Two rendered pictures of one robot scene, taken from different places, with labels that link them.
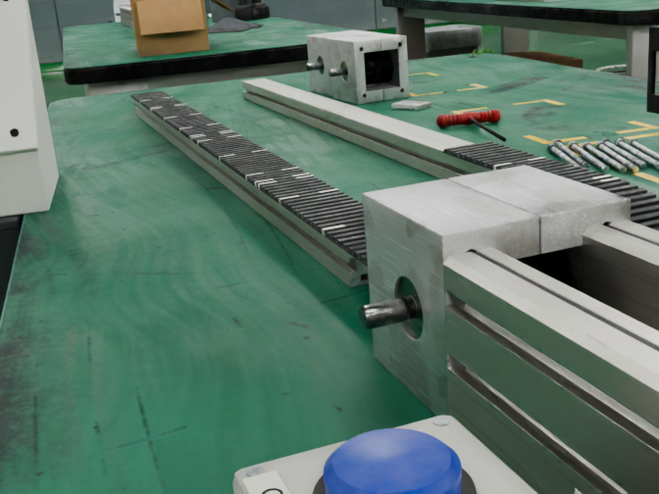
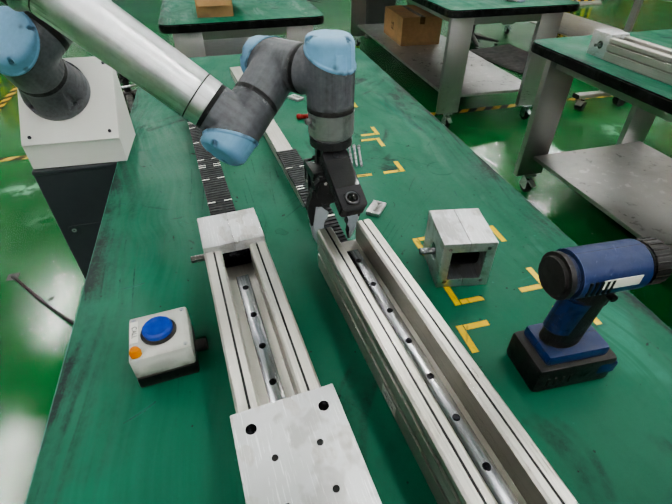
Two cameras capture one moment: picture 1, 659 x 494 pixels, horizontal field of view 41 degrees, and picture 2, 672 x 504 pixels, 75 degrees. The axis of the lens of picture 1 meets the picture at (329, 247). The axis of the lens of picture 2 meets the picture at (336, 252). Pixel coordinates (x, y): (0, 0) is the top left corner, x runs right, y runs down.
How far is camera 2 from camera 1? 0.44 m
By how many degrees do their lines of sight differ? 22
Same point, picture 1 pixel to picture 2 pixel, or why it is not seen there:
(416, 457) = (161, 325)
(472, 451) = (182, 319)
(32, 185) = (119, 151)
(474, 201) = (223, 230)
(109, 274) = (140, 206)
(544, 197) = (243, 231)
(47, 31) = not seen: outside the picture
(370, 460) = (151, 325)
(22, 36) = (110, 83)
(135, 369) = (136, 256)
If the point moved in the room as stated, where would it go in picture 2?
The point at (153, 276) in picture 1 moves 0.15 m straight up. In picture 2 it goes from (154, 209) to (134, 145)
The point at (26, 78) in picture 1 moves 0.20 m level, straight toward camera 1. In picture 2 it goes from (113, 105) to (108, 137)
